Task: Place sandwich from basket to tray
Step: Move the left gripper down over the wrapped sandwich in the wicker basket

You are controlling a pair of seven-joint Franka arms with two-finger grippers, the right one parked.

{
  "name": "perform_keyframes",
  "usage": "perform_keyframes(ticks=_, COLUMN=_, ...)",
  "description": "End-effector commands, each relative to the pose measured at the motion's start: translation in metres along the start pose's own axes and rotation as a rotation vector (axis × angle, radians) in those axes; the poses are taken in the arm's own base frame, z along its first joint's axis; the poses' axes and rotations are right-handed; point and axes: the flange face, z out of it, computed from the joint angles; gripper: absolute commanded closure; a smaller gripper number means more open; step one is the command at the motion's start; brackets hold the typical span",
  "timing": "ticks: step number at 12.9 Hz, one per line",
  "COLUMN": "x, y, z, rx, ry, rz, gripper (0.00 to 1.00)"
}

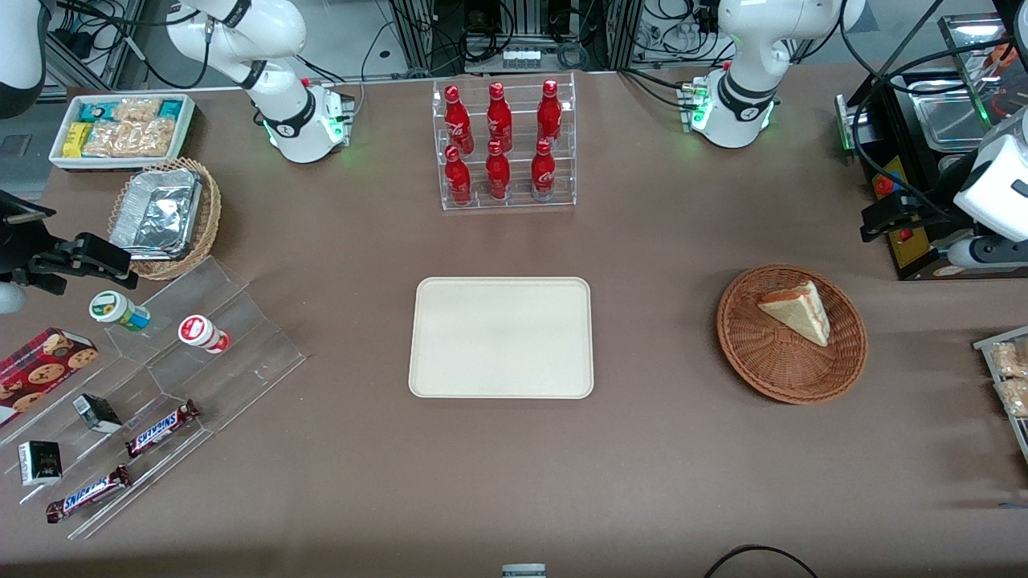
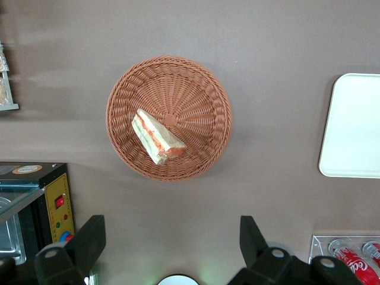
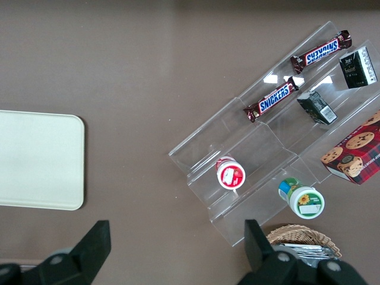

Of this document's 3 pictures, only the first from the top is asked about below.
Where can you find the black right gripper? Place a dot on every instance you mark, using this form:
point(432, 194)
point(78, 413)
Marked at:
point(18, 245)

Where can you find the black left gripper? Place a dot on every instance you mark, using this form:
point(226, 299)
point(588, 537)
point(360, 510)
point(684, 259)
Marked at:
point(920, 210)

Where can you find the triangular sandwich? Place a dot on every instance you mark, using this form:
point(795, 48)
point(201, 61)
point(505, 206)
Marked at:
point(799, 311)

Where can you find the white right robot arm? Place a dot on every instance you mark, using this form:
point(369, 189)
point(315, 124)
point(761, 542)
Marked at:
point(273, 32)

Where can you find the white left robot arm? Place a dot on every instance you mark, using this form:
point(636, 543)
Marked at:
point(747, 48)

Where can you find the light wicker basket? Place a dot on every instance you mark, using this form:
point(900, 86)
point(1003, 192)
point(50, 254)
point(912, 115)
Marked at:
point(210, 217)

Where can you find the brown wicker basket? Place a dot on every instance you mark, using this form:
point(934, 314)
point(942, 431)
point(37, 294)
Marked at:
point(771, 353)

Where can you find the metal tray with snacks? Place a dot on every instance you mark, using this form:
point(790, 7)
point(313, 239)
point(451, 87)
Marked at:
point(989, 343)

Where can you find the beige plastic tray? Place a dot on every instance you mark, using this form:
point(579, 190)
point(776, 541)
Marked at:
point(501, 337)

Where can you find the green label yogurt cup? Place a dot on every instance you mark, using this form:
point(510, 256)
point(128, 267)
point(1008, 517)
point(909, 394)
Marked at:
point(116, 310)

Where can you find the aluminium foil container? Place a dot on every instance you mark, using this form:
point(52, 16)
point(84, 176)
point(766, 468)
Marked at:
point(157, 213)

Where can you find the black food warmer cabinet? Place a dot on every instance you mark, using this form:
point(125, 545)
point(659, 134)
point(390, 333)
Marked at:
point(907, 120)

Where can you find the red label yogurt cup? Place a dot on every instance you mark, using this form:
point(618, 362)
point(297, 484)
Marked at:
point(202, 333)

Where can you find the white rectangular snack bin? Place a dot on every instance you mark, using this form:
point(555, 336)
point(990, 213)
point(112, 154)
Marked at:
point(60, 160)

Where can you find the red tartan cookie box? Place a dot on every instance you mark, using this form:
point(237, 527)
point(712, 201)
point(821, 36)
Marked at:
point(40, 369)

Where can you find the clear cracker packet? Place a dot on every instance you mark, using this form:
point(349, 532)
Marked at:
point(128, 138)

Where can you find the yellow snack packet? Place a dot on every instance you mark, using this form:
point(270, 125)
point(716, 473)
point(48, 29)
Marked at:
point(77, 140)

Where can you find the small black white box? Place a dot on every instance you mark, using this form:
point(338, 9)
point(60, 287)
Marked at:
point(96, 412)
point(40, 463)

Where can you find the teal snack packet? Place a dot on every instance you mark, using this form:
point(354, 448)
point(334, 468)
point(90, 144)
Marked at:
point(96, 110)

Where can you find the clear acrylic stepped display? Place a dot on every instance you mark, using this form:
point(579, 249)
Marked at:
point(241, 353)

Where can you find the snickers chocolate bar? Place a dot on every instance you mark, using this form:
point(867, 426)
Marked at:
point(161, 428)
point(87, 494)

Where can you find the clear pastry packet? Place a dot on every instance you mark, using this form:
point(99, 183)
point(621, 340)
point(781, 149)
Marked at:
point(1016, 397)
point(1012, 359)

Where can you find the red cola bottle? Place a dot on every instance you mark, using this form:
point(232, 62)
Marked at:
point(458, 181)
point(544, 173)
point(499, 119)
point(498, 177)
point(458, 120)
point(549, 114)

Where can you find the clear acrylic bottle rack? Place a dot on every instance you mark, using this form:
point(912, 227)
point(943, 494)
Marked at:
point(506, 205)

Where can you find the white power strip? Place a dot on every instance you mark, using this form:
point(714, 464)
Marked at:
point(522, 58)

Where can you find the small grey device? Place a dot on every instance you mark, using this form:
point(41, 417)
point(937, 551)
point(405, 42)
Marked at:
point(524, 571)

